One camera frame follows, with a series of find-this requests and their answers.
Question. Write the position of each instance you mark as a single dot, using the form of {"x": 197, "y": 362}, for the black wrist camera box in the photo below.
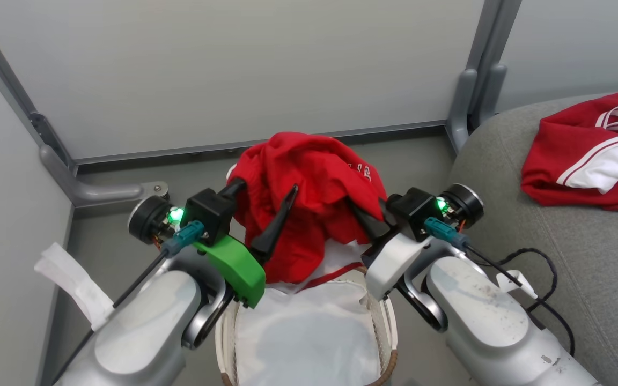
{"x": 411, "y": 209}
{"x": 210, "y": 212}

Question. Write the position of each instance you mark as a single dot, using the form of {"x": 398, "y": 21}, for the grey double partition post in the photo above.
{"x": 488, "y": 32}

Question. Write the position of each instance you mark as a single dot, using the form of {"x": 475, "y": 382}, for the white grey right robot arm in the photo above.
{"x": 480, "y": 321}

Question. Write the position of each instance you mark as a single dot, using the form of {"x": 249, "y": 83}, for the white wicker-rimmed laundry basket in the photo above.
{"x": 389, "y": 321}

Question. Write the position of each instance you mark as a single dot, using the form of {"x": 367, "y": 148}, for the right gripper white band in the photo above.
{"x": 392, "y": 262}

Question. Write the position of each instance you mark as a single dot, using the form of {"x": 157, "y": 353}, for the red garment with white stripes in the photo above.
{"x": 561, "y": 155}

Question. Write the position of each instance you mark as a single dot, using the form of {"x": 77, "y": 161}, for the grey rounded partition foot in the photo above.
{"x": 460, "y": 107}
{"x": 488, "y": 94}

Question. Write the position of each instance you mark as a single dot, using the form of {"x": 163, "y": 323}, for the white basket liner cloth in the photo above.
{"x": 303, "y": 338}

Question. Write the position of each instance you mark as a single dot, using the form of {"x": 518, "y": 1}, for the grey fabric sofa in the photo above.
{"x": 598, "y": 252}

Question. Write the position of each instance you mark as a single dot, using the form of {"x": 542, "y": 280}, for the white tag on right arm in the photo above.
{"x": 518, "y": 283}

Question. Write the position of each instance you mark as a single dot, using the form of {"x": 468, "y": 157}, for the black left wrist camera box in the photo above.
{"x": 210, "y": 212}

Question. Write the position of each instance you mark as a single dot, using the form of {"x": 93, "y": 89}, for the red Bulls jersey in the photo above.
{"x": 309, "y": 187}

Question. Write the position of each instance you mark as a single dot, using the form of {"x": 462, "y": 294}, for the grey slanted partition post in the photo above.
{"x": 3, "y": 75}

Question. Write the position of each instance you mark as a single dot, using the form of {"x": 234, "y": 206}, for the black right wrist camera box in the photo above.
{"x": 411, "y": 209}

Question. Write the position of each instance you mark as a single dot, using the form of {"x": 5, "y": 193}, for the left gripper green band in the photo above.
{"x": 236, "y": 268}

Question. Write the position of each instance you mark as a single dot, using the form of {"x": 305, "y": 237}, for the grey partition foot with plate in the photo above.
{"x": 100, "y": 190}

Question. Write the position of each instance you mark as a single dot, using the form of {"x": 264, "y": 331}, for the grey partition floor rail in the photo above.
{"x": 180, "y": 150}

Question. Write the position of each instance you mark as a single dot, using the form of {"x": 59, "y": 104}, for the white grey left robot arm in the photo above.
{"x": 142, "y": 332}

